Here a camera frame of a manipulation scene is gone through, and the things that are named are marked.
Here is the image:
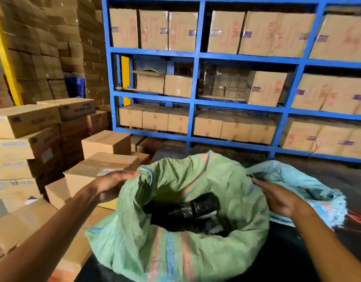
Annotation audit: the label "person's left hand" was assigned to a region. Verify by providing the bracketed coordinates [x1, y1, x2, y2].
[90, 170, 140, 204]

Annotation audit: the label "person's right hand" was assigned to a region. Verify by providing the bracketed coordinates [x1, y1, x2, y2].
[251, 177, 306, 220]

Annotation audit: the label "blue woven sack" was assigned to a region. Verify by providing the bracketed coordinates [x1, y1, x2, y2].
[246, 160, 348, 228]

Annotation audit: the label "pile of black packets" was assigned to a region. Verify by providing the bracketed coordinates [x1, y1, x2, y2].
[142, 199, 233, 237]

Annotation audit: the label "green woven sack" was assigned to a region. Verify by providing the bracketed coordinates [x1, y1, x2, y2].
[85, 150, 271, 282]

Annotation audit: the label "person's right forearm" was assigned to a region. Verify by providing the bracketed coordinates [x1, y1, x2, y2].
[289, 199, 361, 282]

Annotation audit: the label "person's left forearm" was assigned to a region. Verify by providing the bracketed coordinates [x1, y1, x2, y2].
[0, 184, 103, 282]

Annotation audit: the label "pile of brown cardboard boxes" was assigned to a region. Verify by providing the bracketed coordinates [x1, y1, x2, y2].
[0, 0, 151, 282]

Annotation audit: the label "flat cardboard sheet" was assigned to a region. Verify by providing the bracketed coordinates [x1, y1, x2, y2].
[197, 95, 247, 102]

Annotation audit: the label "blue metal shelf rack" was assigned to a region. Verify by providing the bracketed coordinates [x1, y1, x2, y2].
[101, 0, 361, 165]

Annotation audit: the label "yellow steel column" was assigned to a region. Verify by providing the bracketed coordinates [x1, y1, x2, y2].
[0, 0, 24, 106]

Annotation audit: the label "rows of red printed boxes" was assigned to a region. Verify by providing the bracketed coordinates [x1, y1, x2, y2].
[109, 8, 361, 161]

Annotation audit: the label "bundle of red plastic strings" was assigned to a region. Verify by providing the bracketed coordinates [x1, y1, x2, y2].
[346, 213, 361, 230]

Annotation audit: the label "yellow vertical post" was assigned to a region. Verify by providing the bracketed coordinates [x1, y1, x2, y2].
[121, 55, 131, 107]

